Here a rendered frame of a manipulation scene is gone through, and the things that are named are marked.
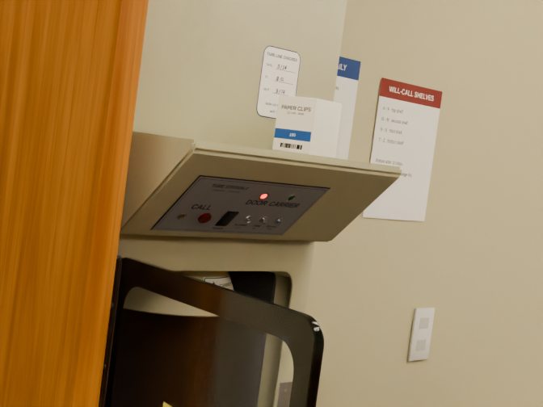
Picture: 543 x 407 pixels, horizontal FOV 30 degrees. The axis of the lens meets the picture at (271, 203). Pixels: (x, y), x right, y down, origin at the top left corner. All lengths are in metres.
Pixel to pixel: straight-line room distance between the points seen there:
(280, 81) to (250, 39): 0.07
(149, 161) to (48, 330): 0.18
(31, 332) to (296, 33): 0.46
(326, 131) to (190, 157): 0.22
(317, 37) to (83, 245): 0.44
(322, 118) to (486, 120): 1.26
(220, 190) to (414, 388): 1.33
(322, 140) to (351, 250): 0.91
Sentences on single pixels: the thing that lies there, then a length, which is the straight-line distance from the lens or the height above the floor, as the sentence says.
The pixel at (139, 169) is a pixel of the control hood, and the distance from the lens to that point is 0.97.
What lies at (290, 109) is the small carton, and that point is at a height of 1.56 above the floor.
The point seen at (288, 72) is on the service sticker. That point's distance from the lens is 1.16.
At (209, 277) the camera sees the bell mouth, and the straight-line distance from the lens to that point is 1.15.
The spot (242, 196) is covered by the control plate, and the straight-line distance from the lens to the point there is 1.02.
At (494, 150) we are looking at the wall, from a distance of 2.36.
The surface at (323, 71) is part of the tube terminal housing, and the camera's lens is 1.21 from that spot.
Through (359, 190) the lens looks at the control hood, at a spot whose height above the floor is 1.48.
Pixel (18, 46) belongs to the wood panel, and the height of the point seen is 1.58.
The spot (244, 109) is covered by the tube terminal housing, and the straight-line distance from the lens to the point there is 1.12.
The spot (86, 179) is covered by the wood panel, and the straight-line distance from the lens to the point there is 0.90.
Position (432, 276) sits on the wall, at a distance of 2.22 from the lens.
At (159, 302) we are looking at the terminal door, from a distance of 0.93.
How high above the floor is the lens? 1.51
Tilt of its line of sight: 3 degrees down
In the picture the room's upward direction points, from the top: 8 degrees clockwise
